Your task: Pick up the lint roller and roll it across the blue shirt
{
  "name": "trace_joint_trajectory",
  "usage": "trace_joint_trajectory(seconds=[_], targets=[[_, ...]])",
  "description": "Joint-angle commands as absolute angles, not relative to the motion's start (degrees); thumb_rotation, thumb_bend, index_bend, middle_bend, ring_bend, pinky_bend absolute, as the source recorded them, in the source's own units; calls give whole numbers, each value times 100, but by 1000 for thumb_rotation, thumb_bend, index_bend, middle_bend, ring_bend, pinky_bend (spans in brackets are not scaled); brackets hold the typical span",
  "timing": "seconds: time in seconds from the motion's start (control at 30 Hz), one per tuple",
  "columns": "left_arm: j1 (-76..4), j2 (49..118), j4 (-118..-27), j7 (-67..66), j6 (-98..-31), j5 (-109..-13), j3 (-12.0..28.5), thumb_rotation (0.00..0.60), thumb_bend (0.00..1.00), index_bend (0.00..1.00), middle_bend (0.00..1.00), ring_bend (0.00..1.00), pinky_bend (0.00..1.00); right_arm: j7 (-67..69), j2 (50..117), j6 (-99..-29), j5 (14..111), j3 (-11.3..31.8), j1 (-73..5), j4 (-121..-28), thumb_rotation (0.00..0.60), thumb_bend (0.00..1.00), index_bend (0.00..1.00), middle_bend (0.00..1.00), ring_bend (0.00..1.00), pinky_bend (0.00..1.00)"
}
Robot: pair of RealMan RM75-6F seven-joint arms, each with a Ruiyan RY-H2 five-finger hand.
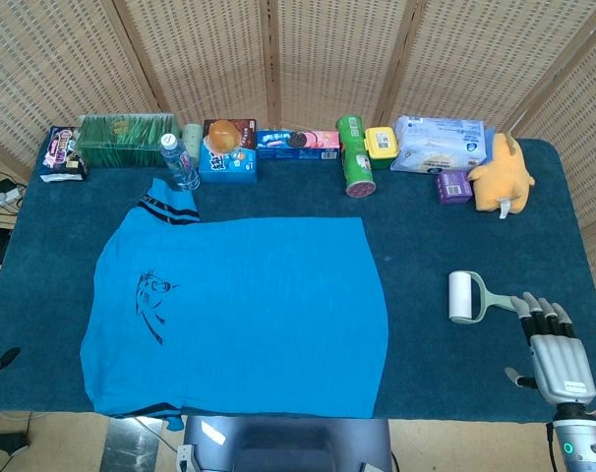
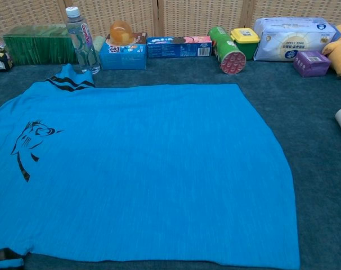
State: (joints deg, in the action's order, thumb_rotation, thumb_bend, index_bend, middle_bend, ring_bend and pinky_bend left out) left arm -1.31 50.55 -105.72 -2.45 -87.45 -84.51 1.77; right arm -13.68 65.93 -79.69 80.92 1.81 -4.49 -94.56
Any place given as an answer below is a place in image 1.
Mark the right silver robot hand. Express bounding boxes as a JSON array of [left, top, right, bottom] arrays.
[[505, 291, 596, 407]]

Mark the left dark robot hand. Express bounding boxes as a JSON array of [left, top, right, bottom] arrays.
[[0, 346, 23, 377]]

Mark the white lint roller green handle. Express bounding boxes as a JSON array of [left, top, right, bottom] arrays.
[[447, 269, 518, 326]]

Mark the shiny metal floor plate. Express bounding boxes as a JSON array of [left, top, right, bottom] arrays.
[[99, 416, 187, 472]]

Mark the white power strip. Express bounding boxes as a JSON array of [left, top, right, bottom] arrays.
[[0, 186, 23, 213]]

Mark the yellow plush toy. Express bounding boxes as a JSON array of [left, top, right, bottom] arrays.
[[467, 131, 537, 219]]

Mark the small purple box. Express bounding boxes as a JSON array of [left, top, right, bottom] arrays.
[[435, 169, 474, 207]]

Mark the purple snack bag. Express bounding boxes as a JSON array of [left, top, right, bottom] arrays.
[[38, 125, 89, 184]]

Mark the blue t-shirt cat print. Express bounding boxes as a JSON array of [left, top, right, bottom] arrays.
[[79, 177, 390, 435]]

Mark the white blue wipes pack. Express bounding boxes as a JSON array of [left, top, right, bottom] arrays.
[[388, 115, 497, 177]]

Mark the green grass pattern box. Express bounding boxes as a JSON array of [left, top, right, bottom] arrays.
[[76, 113, 180, 169]]

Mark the clear water bottle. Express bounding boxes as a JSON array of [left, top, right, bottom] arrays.
[[159, 133, 202, 192]]

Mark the green container yellow lid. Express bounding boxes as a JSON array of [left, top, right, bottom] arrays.
[[364, 126, 401, 171]]

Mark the green chips can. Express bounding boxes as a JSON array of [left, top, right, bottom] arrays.
[[335, 115, 378, 199]]

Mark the grey robot torso base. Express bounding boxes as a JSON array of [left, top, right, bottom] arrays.
[[182, 415, 393, 472]]

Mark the blue snack box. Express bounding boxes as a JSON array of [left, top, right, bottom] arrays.
[[198, 118, 259, 185]]

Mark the blue pink cookie box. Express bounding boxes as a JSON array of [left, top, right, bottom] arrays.
[[256, 129, 341, 161]]

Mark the woven folding screen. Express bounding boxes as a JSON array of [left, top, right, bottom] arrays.
[[0, 0, 596, 316]]

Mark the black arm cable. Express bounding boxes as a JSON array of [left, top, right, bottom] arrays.
[[545, 423, 560, 472]]

